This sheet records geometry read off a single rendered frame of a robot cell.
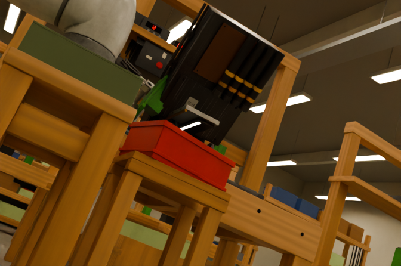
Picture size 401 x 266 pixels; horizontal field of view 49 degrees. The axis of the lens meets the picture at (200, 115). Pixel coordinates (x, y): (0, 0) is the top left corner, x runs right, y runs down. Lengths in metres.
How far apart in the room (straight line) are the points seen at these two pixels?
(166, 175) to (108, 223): 0.21
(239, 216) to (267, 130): 0.92
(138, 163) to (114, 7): 0.44
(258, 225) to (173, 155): 0.60
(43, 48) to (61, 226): 0.41
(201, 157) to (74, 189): 0.50
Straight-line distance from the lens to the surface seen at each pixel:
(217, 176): 1.45
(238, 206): 1.76
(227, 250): 2.44
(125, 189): 1.28
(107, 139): 1.06
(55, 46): 1.09
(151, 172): 1.30
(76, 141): 1.06
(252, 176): 2.50
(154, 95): 1.92
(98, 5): 1.22
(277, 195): 7.25
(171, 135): 1.33
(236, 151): 2.56
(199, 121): 1.80
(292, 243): 1.90
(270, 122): 2.60
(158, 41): 2.27
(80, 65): 1.08
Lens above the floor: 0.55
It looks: 19 degrees up
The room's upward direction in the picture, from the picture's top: 21 degrees clockwise
